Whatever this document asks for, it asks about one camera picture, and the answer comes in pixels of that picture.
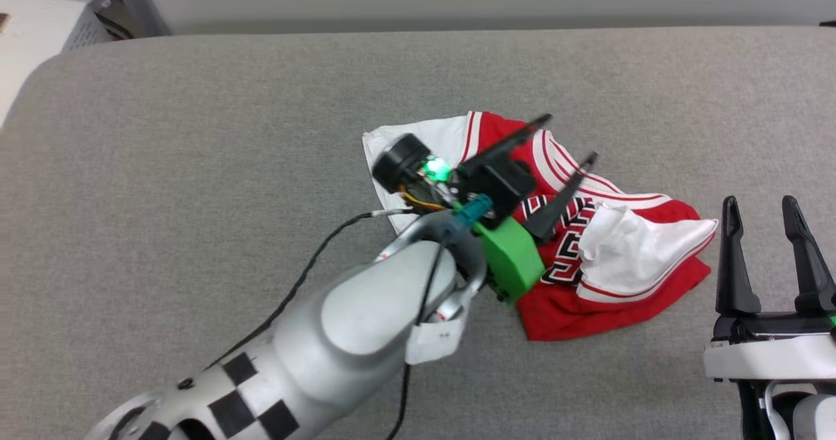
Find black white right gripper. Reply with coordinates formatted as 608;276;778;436
703;195;836;383

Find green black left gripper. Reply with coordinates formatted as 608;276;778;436
449;114;598;305

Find red white Bulls jersey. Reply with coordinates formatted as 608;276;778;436
362;110;720;341

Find white paper label tag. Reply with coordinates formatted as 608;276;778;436
405;300;472;365

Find grey rounded machine housing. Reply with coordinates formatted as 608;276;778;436
91;0;172;40

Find white cabinet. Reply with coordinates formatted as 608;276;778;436
0;0;113;129

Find thin black cable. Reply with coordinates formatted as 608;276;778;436
387;243;449;440
201;209;419;371

